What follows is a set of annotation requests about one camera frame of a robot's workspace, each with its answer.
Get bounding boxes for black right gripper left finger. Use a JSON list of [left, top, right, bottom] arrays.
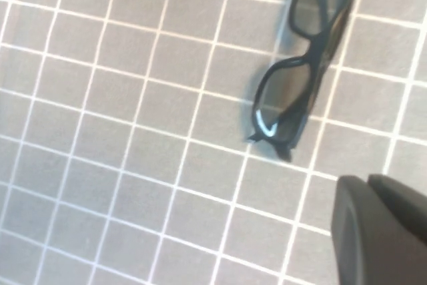
[[329, 174, 427, 285]]

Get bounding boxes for black tortoiseshell glasses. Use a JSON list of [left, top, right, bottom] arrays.
[[245, 0, 363, 163]]

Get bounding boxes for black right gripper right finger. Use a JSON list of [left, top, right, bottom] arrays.
[[366, 173, 427, 234]]

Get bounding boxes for grey white-checked tablecloth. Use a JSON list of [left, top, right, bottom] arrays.
[[0, 0, 427, 285]]

